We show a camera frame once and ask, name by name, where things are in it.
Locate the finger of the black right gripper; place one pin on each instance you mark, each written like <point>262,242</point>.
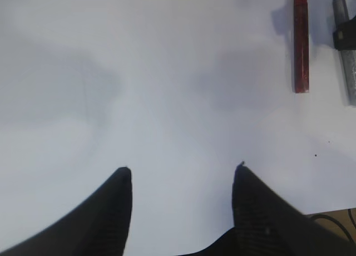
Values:
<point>344,34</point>

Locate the silver glitter pen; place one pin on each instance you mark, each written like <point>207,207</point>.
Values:
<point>347,57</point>

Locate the red glitter pen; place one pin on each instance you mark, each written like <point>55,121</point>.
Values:
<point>301,46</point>

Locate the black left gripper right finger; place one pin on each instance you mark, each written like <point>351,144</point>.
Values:
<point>265,224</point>

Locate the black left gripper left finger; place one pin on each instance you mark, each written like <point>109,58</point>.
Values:
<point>98,226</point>

